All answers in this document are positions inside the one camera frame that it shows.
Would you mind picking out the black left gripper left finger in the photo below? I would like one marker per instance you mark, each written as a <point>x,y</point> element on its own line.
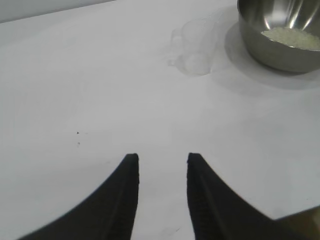
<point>107,207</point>

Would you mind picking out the stainless steel bowl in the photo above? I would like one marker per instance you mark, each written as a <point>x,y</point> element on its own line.
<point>275,55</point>

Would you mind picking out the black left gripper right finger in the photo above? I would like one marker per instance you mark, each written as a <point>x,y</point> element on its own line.
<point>220,215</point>

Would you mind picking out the white rice grains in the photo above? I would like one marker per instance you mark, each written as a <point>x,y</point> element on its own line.
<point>292,37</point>

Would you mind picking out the clear plastic measuring cup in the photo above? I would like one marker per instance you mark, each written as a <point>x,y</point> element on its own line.
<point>195,47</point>

